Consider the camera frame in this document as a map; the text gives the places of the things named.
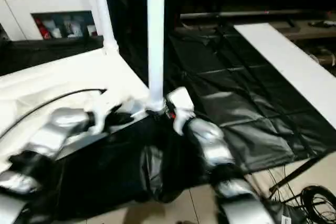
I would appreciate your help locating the white plastic table top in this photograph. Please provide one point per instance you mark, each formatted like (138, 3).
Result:
(52, 82)

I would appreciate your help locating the black plastic mat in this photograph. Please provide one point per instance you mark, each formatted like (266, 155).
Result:
(252, 108)

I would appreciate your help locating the black stand base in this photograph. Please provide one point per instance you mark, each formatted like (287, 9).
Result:
(310, 203)

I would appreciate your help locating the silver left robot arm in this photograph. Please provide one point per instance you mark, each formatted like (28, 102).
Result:
(47, 140)

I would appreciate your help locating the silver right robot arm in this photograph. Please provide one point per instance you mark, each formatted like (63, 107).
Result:
(210, 140)

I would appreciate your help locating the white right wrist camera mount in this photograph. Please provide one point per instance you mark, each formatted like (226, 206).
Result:
(181, 103)

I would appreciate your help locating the white board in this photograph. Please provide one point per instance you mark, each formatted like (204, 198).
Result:
(294, 61)

